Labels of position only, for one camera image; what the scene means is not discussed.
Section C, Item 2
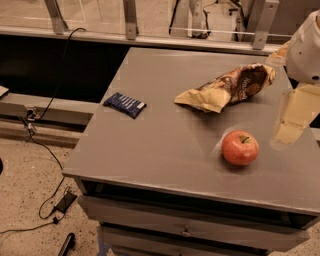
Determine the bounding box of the yellow taped gripper finger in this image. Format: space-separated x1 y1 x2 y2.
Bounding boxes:
270 83 320 150

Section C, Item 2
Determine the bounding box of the black power adapter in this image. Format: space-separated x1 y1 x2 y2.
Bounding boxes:
54 191 77 213

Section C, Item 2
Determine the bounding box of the grey drawer cabinet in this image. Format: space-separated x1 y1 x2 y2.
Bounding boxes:
64 48 320 256

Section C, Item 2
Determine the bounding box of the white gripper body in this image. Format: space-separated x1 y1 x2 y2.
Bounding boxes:
286 10 320 84

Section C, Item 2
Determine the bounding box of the black cylindrical object on floor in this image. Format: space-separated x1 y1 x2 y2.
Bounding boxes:
58 233 75 256

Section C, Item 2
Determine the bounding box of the metal window rail frame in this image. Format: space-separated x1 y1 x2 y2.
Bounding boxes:
0 0 291 54

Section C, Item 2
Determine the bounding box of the red apple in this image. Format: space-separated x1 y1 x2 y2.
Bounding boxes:
221 130 259 166

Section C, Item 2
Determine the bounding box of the black floor cable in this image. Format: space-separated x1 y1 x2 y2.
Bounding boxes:
0 27 88 235

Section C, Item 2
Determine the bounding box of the blue rxbar blueberry wrapper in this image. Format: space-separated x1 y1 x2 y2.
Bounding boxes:
103 92 147 119

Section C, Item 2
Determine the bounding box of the crumpled brown snack bag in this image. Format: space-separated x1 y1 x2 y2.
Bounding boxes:
174 63 276 113

